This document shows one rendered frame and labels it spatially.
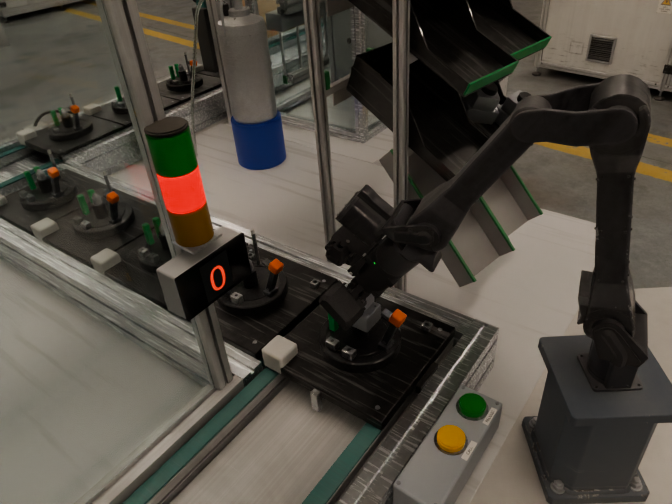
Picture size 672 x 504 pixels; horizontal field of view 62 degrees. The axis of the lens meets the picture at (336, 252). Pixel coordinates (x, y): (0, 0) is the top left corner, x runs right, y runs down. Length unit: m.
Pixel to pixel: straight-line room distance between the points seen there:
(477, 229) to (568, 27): 4.02
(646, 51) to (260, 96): 3.63
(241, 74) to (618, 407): 1.28
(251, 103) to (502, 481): 1.21
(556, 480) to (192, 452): 0.54
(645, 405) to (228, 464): 0.59
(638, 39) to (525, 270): 3.69
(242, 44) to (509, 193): 0.84
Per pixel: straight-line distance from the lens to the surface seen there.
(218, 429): 0.92
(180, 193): 0.69
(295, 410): 0.95
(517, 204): 1.25
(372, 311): 0.90
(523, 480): 0.96
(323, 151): 1.06
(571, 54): 5.09
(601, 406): 0.81
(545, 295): 1.27
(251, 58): 1.66
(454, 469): 0.83
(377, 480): 0.83
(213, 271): 0.75
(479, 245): 1.11
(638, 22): 4.86
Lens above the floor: 1.66
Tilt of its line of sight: 36 degrees down
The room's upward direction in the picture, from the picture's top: 5 degrees counter-clockwise
